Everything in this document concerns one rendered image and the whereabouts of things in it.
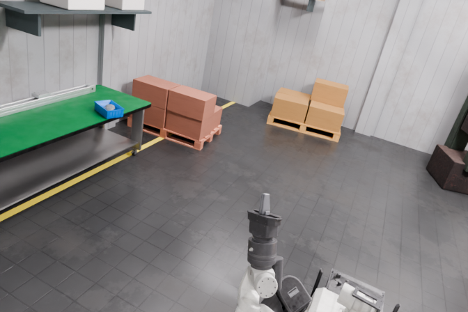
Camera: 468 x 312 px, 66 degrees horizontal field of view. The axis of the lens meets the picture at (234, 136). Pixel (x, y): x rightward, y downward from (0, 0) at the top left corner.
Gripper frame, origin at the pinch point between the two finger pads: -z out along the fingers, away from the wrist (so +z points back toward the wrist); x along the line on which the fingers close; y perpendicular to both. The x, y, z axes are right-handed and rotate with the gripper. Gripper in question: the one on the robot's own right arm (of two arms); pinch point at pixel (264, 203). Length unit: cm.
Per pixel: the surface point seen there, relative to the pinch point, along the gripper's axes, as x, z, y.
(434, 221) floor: -122, 78, -406
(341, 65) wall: -353, -160, -510
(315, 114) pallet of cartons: -341, -58, -427
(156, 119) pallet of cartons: -403, -32, -154
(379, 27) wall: -285, -222, -523
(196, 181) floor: -291, 42, -158
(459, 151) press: -156, -9, -558
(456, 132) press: -158, -38, -549
